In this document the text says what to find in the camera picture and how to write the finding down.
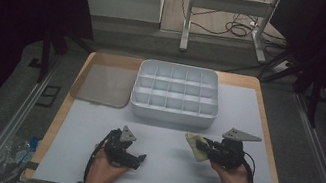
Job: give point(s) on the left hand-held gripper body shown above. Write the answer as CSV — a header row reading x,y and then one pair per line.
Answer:
x,y
120,151

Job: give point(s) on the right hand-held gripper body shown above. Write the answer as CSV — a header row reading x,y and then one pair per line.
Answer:
x,y
228,152

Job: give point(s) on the pale yellow sock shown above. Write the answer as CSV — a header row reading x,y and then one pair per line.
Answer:
x,y
196,150

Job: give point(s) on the person's left hand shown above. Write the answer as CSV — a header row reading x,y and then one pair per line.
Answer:
x,y
102,172

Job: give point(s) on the white table mat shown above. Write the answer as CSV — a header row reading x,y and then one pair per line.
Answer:
x,y
162,179

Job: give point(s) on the white compartment storage box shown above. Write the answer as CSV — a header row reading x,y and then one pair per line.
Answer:
x,y
176,94

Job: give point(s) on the translucent plastic box lid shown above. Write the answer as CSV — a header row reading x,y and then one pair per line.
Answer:
x,y
105,79

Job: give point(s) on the white power strip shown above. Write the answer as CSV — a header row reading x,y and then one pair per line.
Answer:
x,y
280,66

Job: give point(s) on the plastic water bottle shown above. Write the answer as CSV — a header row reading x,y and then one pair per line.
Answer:
x,y
17,157

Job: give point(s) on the black tripod stand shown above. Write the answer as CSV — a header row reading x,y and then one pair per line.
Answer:
x,y
314,94

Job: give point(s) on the black metal stand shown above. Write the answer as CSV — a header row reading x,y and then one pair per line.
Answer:
x,y
46,50

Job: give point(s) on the white metal desk frame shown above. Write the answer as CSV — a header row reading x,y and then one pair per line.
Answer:
x,y
230,4

